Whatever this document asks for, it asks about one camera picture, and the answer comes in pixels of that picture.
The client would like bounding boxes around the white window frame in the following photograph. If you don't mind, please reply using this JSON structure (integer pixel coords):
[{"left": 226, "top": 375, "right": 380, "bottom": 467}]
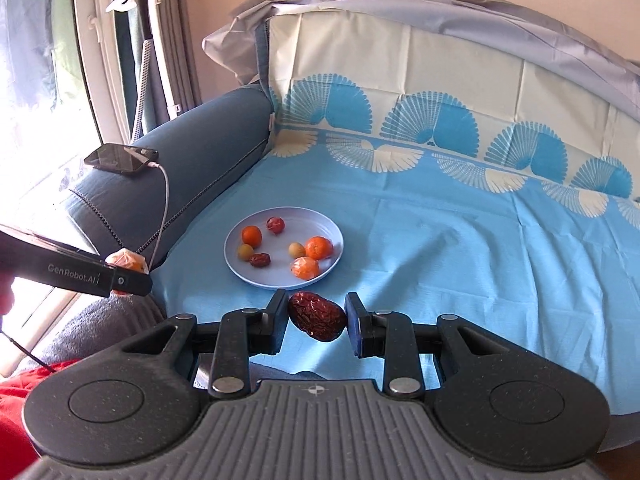
[{"left": 72, "top": 0, "right": 136, "bottom": 146}]

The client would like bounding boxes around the plastic orange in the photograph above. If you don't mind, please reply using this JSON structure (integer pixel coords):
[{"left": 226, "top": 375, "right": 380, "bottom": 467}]
[
  {"left": 105, "top": 248, "right": 151, "bottom": 276},
  {"left": 290, "top": 256, "right": 321, "bottom": 281}
]

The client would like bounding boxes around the white garment steamer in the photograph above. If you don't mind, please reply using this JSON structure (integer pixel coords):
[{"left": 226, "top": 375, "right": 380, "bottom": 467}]
[{"left": 105, "top": 0, "right": 208, "bottom": 143}]

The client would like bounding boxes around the light blue plate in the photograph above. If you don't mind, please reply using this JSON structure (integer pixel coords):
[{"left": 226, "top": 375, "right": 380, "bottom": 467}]
[{"left": 223, "top": 206, "right": 345, "bottom": 290}]

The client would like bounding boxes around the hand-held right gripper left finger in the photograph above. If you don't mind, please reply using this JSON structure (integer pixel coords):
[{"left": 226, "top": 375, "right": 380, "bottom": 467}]
[{"left": 117, "top": 290, "right": 291, "bottom": 400}]

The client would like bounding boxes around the grey blanket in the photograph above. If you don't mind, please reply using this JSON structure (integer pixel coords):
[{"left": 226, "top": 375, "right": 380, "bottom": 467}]
[{"left": 10, "top": 292, "right": 168, "bottom": 376}]

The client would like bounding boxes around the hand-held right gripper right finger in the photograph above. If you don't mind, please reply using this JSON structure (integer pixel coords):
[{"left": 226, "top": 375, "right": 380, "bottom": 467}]
[{"left": 344, "top": 291, "right": 511, "bottom": 398}]

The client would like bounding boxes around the dark curtain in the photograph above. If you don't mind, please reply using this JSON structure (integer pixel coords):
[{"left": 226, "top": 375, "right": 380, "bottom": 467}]
[{"left": 112, "top": 0, "right": 203, "bottom": 136}]

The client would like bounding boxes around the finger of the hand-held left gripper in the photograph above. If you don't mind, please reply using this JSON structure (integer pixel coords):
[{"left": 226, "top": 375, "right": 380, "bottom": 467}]
[{"left": 110, "top": 269, "right": 154, "bottom": 297}]

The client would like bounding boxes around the pale hanging cloth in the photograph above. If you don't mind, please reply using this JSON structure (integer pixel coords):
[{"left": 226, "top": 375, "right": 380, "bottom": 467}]
[{"left": 0, "top": 0, "right": 71, "bottom": 111}]

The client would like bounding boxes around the thin black cable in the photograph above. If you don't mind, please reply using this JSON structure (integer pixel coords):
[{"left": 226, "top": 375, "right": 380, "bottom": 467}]
[{"left": 0, "top": 327, "right": 56, "bottom": 373}]

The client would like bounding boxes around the black smartphone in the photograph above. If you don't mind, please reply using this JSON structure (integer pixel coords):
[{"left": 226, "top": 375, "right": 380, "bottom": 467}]
[{"left": 83, "top": 143, "right": 159, "bottom": 175}]

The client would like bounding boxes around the white charging cable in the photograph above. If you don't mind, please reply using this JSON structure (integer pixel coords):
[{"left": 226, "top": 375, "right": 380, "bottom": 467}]
[{"left": 148, "top": 161, "right": 171, "bottom": 268}]

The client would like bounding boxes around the dark red date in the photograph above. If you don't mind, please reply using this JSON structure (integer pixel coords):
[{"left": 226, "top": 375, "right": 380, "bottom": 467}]
[{"left": 287, "top": 291, "right": 348, "bottom": 342}]

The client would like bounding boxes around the red cloth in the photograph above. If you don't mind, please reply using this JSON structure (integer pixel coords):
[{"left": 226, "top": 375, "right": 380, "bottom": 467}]
[{"left": 0, "top": 360, "right": 66, "bottom": 480}]

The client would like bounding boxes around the grey cloth cover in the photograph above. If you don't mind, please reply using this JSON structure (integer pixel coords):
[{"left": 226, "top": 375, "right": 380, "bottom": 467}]
[{"left": 201, "top": 0, "right": 640, "bottom": 111}]

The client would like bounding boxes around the blue sofa armrest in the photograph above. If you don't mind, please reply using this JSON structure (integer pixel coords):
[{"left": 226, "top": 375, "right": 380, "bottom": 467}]
[{"left": 67, "top": 85, "right": 276, "bottom": 271}]

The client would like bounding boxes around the blue patterned sheet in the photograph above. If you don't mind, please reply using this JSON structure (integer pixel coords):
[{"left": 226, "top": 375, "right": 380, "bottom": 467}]
[{"left": 150, "top": 7, "right": 640, "bottom": 416}]

